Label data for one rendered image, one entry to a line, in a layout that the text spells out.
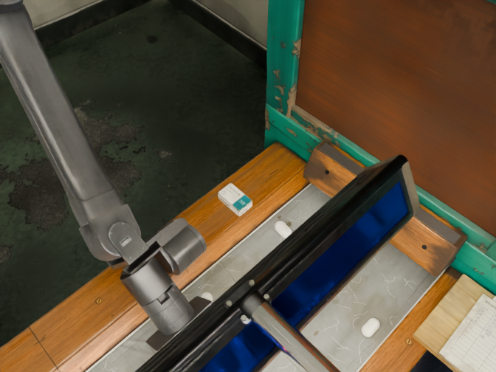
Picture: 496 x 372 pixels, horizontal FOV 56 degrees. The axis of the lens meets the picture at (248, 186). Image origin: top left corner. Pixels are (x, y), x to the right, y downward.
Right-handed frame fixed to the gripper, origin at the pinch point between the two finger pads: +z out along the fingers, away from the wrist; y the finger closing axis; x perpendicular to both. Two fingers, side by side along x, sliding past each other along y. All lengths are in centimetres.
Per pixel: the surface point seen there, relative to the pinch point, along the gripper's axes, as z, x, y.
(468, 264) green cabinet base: 12.9, -13.3, 41.3
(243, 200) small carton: -14.1, 11.6, 24.5
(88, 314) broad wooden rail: -15.0, 14.8, -8.7
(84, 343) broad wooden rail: -12.3, 12.4, -11.8
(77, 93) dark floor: -68, 164, 50
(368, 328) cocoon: 10.9, -7.2, 22.1
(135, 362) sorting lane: -5.3, 9.5, -7.8
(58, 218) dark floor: -26, 127, 6
